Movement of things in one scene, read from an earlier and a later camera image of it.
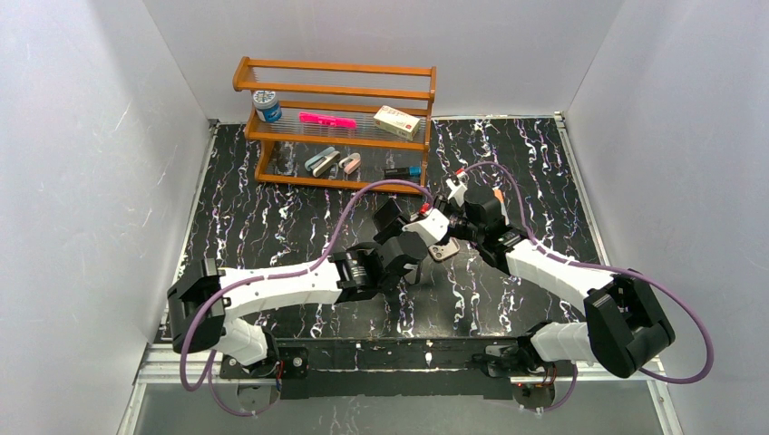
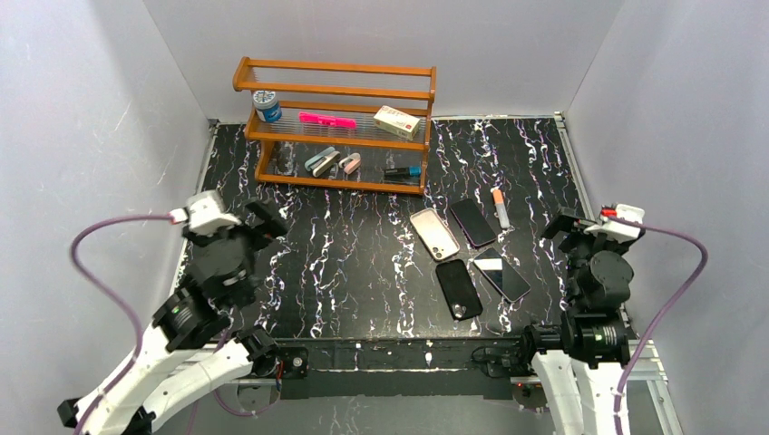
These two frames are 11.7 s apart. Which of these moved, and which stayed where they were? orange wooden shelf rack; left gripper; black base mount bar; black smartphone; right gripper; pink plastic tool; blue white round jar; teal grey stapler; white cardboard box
Moved: right gripper; left gripper; black smartphone
Stayed: blue white round jar; pink plastic tool; teal grey stapler; orange wooden shelf rack; black base mount bar; white cardboard box
